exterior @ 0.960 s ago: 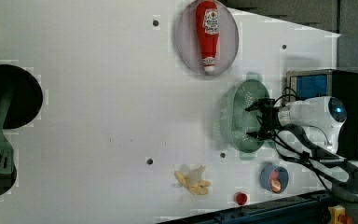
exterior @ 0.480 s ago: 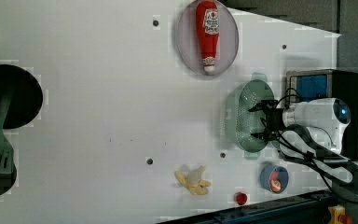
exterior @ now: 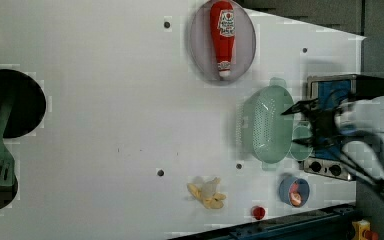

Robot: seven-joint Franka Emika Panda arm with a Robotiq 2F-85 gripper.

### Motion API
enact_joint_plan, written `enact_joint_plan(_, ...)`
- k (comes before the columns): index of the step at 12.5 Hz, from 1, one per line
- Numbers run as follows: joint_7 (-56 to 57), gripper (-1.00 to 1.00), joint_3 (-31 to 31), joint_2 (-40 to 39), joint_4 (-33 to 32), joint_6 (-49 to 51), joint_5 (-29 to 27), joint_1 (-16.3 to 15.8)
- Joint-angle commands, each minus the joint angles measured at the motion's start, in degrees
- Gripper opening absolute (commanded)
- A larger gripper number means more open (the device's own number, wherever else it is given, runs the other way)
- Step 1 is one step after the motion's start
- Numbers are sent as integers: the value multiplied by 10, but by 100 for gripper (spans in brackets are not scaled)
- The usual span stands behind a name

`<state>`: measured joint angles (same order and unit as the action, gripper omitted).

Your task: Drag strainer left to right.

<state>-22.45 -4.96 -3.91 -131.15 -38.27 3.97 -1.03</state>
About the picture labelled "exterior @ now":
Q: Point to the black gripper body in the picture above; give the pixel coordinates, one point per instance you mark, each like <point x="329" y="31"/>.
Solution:
<point x="325" y="132"/>

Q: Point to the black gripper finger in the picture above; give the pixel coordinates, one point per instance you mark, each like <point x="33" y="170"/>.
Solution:
<point x="303" y="107"/>
<point x="307" y="142"/>

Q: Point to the green plastic strainer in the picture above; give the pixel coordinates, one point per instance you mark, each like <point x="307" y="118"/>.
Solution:
<point x="263" y="132"/>

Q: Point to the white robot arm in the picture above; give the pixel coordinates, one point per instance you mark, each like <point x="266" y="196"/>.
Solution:
<point x="358" y="116"/>

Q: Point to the green mug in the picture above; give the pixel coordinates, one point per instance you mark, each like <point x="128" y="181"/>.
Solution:
<point x="297" y="151"/>

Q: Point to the black toaster oven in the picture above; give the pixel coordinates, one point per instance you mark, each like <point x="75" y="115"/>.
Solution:
<point x="331" y="91"/>

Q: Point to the blue bowl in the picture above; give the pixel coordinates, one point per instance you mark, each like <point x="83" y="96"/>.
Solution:
<point x="284" y="187"/>

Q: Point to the red strawberry toy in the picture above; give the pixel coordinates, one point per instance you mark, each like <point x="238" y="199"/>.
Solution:
<point x="258" y="212"/>

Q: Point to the yellow red emergency button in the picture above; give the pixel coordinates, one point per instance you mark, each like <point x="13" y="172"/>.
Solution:
<point x="363" y="231"/>

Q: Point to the peeled banana toy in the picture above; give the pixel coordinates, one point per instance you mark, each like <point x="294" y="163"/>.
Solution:
<point x="208" y="194"/>

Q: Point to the grey oval plate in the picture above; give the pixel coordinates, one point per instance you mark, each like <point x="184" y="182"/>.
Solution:
<point x="202" y="49"/>

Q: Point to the red ketchup bottle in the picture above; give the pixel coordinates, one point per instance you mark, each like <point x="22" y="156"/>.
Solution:
<point x="222" y="27"/>

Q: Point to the blue metal frame rail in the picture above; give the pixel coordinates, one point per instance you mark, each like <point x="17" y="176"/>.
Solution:
<point x="331" y="223"/>

